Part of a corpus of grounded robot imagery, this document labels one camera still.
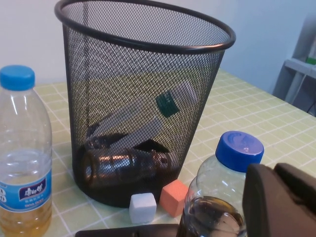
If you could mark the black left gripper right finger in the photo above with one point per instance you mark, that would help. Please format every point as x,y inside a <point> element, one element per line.
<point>301,187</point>

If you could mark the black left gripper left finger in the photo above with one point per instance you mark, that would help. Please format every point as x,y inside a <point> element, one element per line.
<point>266,209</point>

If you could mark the small bottle cream cap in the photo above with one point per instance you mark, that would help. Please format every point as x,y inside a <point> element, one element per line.
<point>118,165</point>

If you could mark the clear bottle white cap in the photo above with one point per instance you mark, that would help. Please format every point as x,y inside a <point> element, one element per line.
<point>138,118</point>

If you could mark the dark liquid bottle blue cap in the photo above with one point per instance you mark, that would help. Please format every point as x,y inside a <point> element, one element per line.
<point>237,150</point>

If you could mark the green checked tablecloth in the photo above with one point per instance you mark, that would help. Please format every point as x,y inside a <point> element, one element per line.
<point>247,111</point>

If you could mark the orange foam cube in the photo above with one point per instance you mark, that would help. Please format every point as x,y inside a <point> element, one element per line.
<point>172,197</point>

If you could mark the grey shelf unit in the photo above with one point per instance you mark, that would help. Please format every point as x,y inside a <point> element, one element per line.
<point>296,66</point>

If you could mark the white foam cube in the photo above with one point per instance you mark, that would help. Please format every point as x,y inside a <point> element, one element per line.
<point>143,208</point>

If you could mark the small green object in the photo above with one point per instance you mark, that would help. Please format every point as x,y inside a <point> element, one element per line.
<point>311,60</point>

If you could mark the black flat rectangular object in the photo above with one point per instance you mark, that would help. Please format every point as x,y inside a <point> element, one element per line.
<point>111,232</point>

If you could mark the clear bottle blue label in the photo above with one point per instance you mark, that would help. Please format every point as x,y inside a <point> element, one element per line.
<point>24,197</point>

